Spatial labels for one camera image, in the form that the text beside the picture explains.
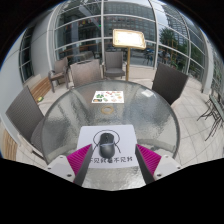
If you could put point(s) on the white mouse pad with drawing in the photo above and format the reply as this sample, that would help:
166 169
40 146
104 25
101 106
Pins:
128 143

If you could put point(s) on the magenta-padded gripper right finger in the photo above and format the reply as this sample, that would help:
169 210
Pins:
165 165

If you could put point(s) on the black computer mouse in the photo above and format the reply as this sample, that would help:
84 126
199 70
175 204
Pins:
107 146

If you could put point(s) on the wooden slat bench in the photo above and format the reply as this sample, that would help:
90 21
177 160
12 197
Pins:
40 88

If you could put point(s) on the brown wicker chair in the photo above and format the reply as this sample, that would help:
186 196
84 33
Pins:
114 63
86 73
60 68

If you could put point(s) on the dark grey wicker chair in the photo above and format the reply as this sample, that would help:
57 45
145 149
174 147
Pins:
23 113
170 81

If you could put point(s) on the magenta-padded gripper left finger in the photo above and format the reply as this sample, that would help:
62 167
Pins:
63 166

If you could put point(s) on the gold menu sign stand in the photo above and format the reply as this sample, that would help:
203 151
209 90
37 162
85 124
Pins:
129 38

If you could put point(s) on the black metal folding furniture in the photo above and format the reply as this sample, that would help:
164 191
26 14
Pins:
213 113

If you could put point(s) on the colourful picture menu card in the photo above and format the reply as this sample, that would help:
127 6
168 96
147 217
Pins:
107 97

